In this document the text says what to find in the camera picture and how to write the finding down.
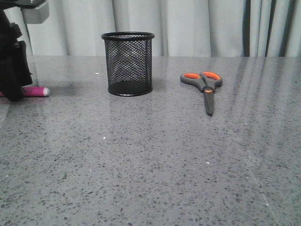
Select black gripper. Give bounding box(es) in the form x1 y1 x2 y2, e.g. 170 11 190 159
0 0 32 102

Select pink marker pen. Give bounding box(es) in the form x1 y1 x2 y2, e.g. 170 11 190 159
0 87 50 100

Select grey orange scissors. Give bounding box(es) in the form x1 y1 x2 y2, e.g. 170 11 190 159
180 72 222 116

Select black mesh pen cup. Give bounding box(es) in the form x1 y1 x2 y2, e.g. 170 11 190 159
101 32 155 97

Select grey curtain backdrop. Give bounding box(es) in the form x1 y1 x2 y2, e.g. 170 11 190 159
0 0 301 57

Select grey camera mount box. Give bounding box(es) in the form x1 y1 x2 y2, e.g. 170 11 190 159
21 0 50 24

